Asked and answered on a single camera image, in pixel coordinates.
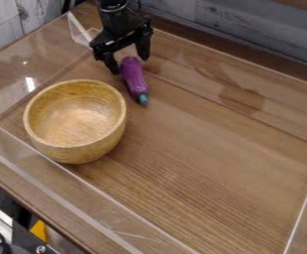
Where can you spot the black metal base plate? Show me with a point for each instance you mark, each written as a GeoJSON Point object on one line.
{"type": "Point", "coordinates": [26, 240]}

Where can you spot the brown wooden bowl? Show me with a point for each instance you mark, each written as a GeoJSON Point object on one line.
{"type": "Point", "coordinates": [74, 120]}

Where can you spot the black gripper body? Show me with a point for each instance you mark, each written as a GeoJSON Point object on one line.
{"type": "Point", "coordinates": [122, 35]}

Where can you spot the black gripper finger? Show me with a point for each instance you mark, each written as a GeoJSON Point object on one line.
{"type": "Point", "coordinates": [142, 47]}
{"type": "Point", "coordinates": [110, 62]}

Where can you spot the purple toy eggplant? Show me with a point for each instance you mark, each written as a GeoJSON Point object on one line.
{"type": "Point", "coordinates": [132, 74]}

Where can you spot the yellow sticker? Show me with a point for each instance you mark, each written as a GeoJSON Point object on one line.
{"type": "Point", "coordinates": [39, 230]}

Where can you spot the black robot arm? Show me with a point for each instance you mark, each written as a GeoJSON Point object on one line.
{"type": "Point", "coordinates": [114, 11]}

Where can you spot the clear acrylic tray wall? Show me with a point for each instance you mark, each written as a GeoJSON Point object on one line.
{"type": "Point", "coordinates": [207, 177]}

